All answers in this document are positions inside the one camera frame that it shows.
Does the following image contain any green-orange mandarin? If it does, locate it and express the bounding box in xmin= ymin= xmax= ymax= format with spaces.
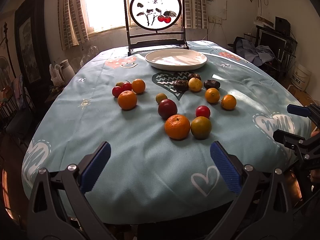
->
xmin=190 ymin=116 xmax=212 ymax=140

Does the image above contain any orange kumquat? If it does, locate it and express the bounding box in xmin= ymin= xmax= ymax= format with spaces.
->
xmin=204 ymin=88 xmax=220 ymax=104
xmin=221 ymin=94 xmax=236 ymax=111

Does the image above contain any small red tomato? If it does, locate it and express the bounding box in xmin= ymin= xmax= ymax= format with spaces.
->
xmin=195 ymin=105 xmax=210 ymax=119

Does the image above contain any large front orange mandarin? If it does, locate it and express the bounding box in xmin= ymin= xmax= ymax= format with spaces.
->
xmin=164 ymin=114 xmax=190 ymax=140

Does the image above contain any dark passion fruit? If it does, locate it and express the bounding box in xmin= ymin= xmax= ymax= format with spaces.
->
xmin=188 ymin=73 xmax=201 ymax=80
xmin=173 ymin=80 xmax=189 ymax=92
xmin=203 ymin=80 xmax=221 ymax=89

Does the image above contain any dark passion fruit back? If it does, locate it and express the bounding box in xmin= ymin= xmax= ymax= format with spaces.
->
xmin=188 ymin=73 xmax=201 ymax=80

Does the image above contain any small yellow-green fruit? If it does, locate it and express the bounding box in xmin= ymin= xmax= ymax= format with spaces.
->
xmin=155 ymin=93 xmax=168 ymax=104

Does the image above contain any red cherry tomato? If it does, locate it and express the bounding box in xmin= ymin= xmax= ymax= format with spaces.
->
xmin=121 ymin=82 xmax=132 ymax=91
xmin=112 ymin=86 xmax=123 ymax=98

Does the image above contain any red cherry tomato back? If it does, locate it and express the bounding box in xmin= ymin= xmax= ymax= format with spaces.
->
xmin=121 ymin=82 xmax=132 ymax=91

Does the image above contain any small green fruit back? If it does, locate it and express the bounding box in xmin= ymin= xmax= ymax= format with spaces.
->
xmin=116 ymin=82 xmax=124 ymax=87

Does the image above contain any white bucket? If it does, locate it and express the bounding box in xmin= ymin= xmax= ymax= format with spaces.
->
xmin=291 ymin=63 xmax=312 ymax=91

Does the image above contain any blue clothes pile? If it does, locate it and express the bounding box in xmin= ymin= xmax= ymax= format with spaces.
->
xmin=228 ymin=37 xmax=276 ymax=67

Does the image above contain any light blue patterned tablecloth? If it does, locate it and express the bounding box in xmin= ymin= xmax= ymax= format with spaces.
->
xmin=21 ymin=41 xmax=312 ymax=224

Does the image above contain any white plastic bag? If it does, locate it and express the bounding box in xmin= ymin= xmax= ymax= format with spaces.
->
xmin=49 ymin=64 xmax=65 ymax=87

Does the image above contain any white thermos jug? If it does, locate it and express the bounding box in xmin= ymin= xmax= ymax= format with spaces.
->
xmin=60 ymin=60 xmax=75 ymax=85

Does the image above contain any white round plate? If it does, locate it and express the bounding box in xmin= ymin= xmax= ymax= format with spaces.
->
xmin=145 ymin=48 xmax=208 ymax=71

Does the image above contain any right checkered curtain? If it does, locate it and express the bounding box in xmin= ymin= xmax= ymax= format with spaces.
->
xmin=184 ymin=0 xmax=208 ymax=29

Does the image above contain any checkered curtain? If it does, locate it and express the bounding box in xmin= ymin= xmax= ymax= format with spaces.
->
xmin=57 ymin=0 xmax=88 ymax=50
xmin=184 ymin=0 xmax=208 ymax=29

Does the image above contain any left checkered curtain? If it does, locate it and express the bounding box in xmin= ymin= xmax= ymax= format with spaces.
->
xmin=57 ymin=0 xmax=88 ymax=50

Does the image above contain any framed round persimmon painting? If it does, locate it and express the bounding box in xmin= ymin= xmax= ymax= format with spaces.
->
xmin=124 ymin=0 xmax=188 ymax=56

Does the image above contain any dark framed wall picture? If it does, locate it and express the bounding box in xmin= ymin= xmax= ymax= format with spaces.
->
xmin=14 ymin=0 xmax=52 ymax=103

